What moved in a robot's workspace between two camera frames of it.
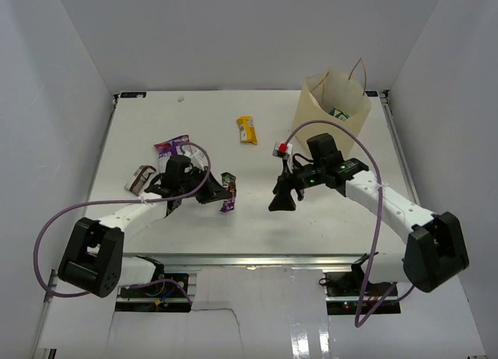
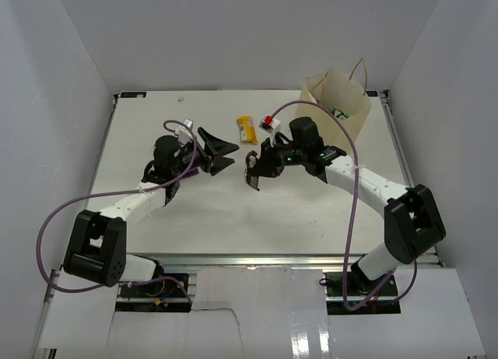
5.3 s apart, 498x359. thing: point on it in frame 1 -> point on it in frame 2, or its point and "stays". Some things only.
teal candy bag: (338, 114) stays
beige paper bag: (335, 95) stays
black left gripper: (214, 191) -> (217, 147)
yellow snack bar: (247, 131) stays
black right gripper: (283, 199) -> (268, 165)
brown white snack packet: (138, 181) -> (250, 162)
